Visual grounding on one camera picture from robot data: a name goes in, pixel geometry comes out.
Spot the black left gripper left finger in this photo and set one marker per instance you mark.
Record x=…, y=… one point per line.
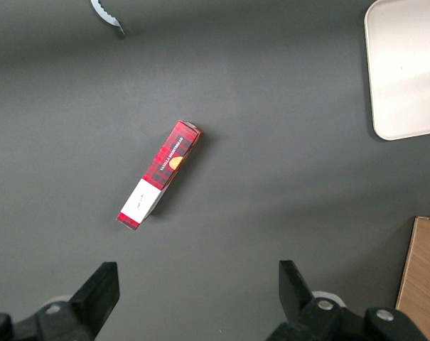
x=94, y=305

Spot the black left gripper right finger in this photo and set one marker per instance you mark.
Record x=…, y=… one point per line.
x=300, y=312

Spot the beige rectangular tray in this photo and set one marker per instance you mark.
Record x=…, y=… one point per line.
x=406, y=71

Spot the light wooden drawer cabinet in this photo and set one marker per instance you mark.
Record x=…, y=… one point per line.
x=424, y=284

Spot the red plaid cookie box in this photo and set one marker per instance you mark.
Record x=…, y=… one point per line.
x=165, y=167

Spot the white serrated plastic clamp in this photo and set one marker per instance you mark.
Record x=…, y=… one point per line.
x=106, y=16

